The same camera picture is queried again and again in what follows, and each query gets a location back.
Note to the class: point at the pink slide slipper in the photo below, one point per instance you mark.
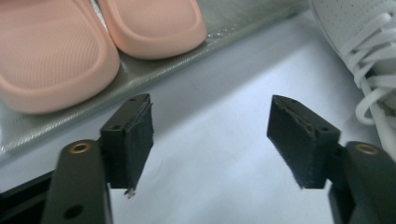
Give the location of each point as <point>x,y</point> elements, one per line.
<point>155,25</point>
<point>46,46</point>

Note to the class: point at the white lace-up sneaker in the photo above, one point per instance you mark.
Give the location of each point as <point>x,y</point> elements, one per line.
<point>342,18</point>

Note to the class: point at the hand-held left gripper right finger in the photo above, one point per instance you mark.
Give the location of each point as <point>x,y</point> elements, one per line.
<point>299,143</point>

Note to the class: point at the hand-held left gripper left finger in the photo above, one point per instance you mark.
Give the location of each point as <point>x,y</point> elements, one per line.
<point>130,140</point>

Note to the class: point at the metal two-tier shoe rack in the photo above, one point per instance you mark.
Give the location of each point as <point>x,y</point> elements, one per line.
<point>140,76</point>

